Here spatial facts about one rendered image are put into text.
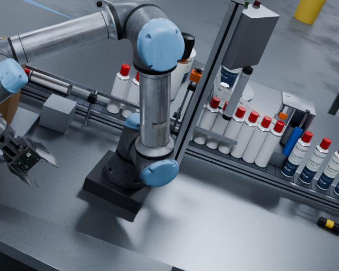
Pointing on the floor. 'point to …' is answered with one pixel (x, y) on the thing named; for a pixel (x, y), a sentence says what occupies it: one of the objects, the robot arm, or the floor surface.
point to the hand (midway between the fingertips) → (44, 173)
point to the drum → (309, 10)
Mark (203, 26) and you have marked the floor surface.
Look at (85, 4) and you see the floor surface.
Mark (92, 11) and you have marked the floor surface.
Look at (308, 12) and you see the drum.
